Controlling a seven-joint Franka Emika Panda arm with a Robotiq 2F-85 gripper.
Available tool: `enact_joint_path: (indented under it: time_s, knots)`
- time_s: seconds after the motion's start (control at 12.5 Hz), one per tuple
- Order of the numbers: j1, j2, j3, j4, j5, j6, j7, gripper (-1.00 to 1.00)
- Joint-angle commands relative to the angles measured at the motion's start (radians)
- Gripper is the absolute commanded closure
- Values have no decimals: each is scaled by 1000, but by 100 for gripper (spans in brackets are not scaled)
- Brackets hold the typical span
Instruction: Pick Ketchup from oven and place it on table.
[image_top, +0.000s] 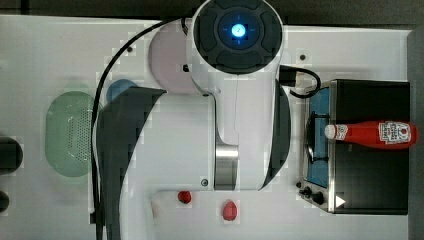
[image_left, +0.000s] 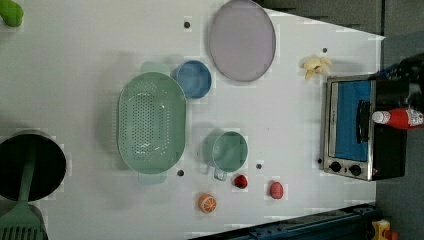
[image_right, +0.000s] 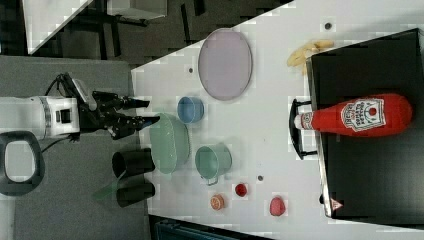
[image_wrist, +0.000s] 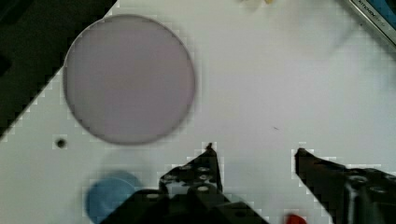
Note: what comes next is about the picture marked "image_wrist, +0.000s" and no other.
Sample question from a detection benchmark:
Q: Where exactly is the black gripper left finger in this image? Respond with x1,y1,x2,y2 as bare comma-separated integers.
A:
100,145,268,224

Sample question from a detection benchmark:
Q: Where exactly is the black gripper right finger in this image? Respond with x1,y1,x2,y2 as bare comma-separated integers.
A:
294,148,396,224

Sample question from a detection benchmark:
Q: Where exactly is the toy oven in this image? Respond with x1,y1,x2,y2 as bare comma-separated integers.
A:
346,0,396,49

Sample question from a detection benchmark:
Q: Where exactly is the red plush strawberry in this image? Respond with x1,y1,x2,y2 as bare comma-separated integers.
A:
285,214,307,224

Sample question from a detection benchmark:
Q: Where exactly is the blue plastic cup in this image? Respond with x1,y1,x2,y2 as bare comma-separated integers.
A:
85,171,142,224

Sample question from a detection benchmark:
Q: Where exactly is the lilac round plate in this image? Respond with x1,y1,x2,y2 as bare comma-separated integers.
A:
63,15,196,145

